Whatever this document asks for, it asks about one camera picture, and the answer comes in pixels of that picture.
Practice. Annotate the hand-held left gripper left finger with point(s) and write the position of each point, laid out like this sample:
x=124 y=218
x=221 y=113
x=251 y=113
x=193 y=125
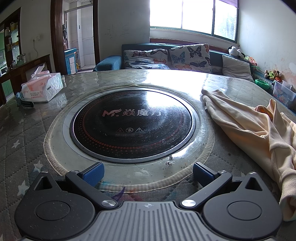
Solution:
x=93 y=174

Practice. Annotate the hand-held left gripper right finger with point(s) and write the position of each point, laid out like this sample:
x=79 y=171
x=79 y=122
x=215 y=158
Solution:
x=203 y=173

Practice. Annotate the cream garment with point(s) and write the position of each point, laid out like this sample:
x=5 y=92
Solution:
x=249 y=129

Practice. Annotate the round black induction cooktop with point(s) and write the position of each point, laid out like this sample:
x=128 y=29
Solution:
x=131 y=129

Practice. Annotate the white pink tissue pack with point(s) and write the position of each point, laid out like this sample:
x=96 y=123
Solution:
x=46 y=88

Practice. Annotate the green plastic bowl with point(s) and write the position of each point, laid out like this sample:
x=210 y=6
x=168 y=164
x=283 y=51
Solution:
x=261 y=83

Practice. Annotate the grey pillow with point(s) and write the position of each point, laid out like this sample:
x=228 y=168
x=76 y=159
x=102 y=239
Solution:
x=237 y=68

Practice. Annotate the blue sofa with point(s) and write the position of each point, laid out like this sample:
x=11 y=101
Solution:
x=108 y=62

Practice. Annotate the clear plastic storage box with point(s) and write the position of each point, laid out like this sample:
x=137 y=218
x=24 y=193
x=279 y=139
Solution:
x=283 y=92

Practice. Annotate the small blue white cabinet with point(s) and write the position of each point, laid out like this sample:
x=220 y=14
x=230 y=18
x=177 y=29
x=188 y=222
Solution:
x=70 y=61

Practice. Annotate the butterfly print pillow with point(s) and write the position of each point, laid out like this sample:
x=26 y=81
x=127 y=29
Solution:
x=145 y=59
x=189 y=58

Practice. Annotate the group of small plush toys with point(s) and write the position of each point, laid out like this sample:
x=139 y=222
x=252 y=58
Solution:
x=274 y=75

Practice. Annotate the pink green plush toy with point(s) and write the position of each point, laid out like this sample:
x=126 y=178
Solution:
x=251 y=60

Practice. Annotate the dark wooden sideboard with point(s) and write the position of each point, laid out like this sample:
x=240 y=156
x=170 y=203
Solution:
x=30 y=69

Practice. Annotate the panda plush toy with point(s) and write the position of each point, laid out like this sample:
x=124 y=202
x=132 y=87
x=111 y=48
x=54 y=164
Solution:
x=235 y=52

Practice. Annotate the glass jar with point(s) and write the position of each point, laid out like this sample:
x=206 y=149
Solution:
x=23 y=58

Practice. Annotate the window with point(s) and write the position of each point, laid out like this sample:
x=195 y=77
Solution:
x=185 y=16

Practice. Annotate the dark wooden shelf cabinet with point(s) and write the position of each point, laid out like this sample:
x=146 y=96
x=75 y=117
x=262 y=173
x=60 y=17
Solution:
x=13 y=34

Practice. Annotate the purple window blind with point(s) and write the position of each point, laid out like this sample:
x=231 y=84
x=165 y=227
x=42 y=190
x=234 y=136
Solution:
x=232 y=2

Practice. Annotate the brown wooden door frame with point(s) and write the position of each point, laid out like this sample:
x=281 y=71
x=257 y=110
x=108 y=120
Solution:
x=55 y=34

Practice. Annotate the white wall socket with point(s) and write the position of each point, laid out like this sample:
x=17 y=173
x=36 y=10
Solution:
x=36 y=38

